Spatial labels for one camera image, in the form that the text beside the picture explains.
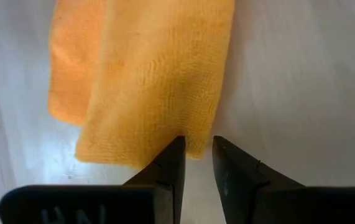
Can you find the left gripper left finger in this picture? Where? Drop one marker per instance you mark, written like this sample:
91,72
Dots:
133,203

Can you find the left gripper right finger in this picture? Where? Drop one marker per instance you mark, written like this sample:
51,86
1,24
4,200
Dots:
273,205

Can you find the orange microfiber towel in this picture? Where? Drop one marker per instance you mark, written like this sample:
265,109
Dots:
149,77

